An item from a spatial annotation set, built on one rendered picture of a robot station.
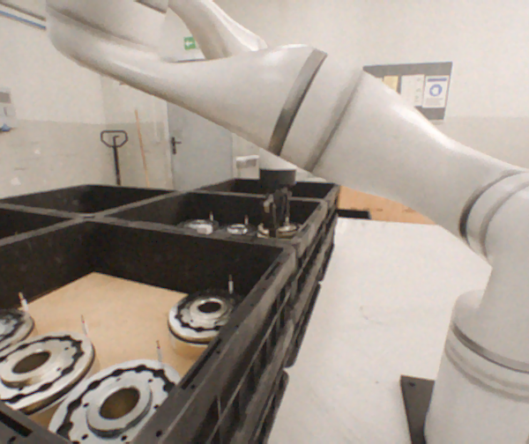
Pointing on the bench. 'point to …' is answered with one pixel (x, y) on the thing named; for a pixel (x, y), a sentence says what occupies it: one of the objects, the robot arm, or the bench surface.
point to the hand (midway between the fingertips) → (276, 234)
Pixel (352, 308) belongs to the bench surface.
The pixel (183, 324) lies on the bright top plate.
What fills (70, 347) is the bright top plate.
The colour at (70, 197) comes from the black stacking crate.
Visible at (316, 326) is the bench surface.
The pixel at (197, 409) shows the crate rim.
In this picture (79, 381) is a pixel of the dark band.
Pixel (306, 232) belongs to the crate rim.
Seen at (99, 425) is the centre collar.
